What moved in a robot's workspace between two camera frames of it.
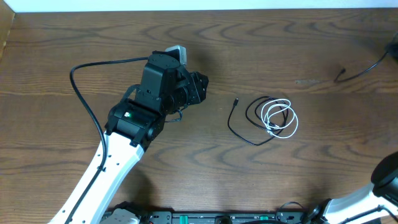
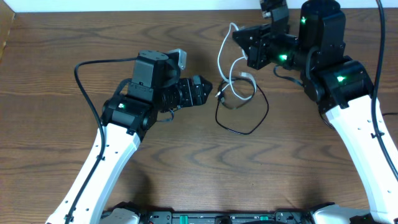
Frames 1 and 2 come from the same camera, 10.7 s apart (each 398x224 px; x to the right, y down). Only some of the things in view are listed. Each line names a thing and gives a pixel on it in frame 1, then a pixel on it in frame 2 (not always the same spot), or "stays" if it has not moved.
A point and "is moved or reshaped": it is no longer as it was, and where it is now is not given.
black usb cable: [337, 79] is moved or reshaped
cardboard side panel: [7, 15] stays
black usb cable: [252, 123] to [217, 101]
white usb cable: [282, 127] to [230, 75]
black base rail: [230, 218] stays
